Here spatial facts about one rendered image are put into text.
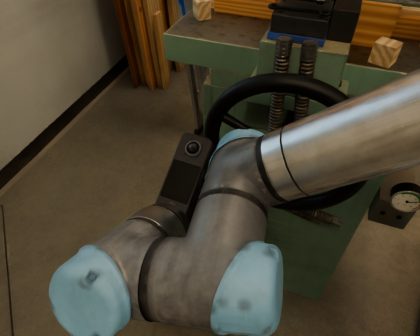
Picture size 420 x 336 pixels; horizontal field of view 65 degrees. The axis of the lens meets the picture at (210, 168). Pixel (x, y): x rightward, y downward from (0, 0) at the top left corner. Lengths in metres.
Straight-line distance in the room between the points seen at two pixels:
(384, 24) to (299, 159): 0.48
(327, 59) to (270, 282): 0.40
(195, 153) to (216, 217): 0.16
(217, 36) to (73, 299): 0.58
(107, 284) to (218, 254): 0.09
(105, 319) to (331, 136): 0.24
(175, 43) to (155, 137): 1.19
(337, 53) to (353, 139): 0.29
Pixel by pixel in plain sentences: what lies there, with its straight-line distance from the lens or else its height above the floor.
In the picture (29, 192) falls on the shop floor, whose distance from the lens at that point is 1.80.
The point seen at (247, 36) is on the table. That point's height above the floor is 0.90.
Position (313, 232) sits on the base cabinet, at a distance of 1.01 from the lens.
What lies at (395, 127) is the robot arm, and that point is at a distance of 0.29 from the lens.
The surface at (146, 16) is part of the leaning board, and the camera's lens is 2.14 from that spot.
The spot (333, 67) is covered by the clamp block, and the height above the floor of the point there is 0.94.
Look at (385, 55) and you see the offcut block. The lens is 0.69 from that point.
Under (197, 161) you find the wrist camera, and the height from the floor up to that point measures 0.89.
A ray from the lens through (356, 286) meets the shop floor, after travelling 1.43.
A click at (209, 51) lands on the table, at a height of 0.88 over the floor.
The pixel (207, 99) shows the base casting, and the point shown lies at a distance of 0.79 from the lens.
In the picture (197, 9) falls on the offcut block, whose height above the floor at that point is 0.92.
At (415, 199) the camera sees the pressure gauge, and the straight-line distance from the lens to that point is 0.79.
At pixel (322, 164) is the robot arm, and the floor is 0.99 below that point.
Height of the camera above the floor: 1.19
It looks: 45 degrees down
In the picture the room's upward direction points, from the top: straight up
